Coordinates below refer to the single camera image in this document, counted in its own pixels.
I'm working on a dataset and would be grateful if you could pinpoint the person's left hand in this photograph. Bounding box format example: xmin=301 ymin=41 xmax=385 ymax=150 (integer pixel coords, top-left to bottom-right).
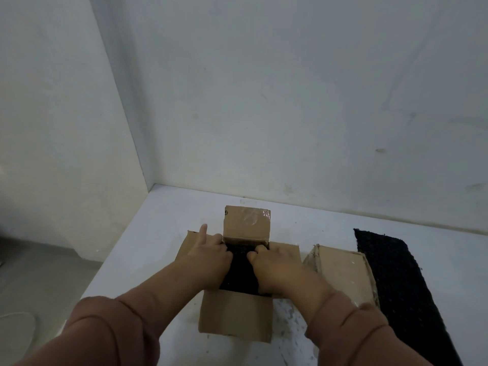
xmin=175 ymin=223 xmax=234 ymax=292

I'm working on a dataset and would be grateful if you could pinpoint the person's right hand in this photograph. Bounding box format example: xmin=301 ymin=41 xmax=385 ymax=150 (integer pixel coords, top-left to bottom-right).
xmin=247 ymin=244 xmax=325 ymax=300

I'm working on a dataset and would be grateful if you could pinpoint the black knitted cloth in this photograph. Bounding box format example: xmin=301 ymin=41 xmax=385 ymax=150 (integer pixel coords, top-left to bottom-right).
xmin=219 ymin=242 xmax=273 ymax=298

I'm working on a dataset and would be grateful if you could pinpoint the person's right forearm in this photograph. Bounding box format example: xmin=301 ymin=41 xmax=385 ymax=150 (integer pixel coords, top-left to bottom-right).
xmin=304 ymin=278 xmax=436 ymax=366

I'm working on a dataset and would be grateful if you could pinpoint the person's left forearm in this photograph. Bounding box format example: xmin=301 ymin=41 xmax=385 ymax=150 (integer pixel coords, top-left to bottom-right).
xmin=11 ymin=267 xmax=207 ymax=366

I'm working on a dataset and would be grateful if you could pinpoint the open cardboard box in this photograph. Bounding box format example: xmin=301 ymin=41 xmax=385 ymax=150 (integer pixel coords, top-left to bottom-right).
xmin=175 ymin=205 xmax=302 ymax=344

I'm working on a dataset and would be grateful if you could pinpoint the closed taped cardboard box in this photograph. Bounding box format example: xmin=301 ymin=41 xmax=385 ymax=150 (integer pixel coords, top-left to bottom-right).
xmin=302 ymin=245 xmax=380 ymax=311

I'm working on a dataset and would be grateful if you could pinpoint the long black knitted scarf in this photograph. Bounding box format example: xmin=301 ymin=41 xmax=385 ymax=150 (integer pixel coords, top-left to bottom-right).
xmin=353 ymin=228 xmax=464 ymax=366

